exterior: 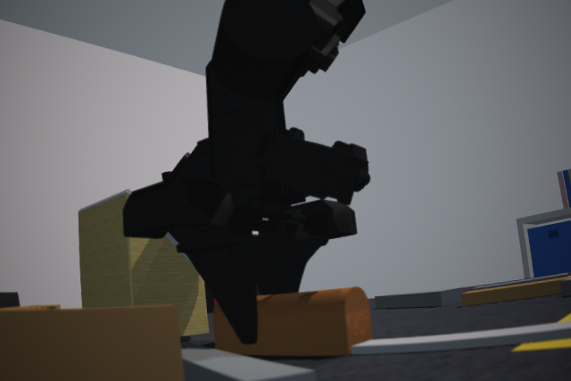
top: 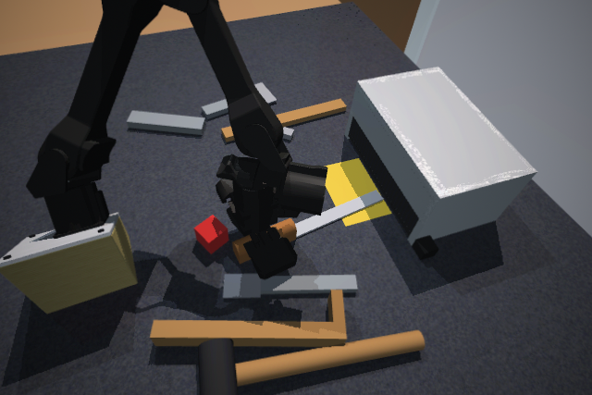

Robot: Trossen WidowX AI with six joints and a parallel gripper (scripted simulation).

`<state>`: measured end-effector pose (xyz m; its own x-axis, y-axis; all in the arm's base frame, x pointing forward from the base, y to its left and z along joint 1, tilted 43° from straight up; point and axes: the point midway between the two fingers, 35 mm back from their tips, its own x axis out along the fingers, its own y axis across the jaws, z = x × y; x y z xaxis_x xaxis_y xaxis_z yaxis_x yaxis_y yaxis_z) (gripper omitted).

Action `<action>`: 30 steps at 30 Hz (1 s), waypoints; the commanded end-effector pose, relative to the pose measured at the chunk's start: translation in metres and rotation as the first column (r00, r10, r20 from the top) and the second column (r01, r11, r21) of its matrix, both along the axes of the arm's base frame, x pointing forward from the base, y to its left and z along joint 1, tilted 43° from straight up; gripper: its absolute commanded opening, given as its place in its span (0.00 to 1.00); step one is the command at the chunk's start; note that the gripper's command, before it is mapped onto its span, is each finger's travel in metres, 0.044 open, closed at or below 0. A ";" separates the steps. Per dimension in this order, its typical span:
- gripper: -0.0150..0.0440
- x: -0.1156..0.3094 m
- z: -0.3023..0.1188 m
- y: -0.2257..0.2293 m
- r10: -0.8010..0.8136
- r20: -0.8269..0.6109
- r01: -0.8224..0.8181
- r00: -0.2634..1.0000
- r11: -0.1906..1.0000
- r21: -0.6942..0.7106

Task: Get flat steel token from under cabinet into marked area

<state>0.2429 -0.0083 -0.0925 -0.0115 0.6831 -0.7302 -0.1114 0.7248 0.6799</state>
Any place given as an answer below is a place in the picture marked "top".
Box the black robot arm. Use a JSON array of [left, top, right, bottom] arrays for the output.
[[26, 0, 327, 239]]

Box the red cube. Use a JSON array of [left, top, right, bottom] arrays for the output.
[[194, 215, 229, 254]]

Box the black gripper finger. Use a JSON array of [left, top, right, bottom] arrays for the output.
[[227, 207, 241, 232], [243, 241, 256, 258]]

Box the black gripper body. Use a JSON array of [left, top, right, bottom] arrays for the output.
[[216, 179, 298, 279]]

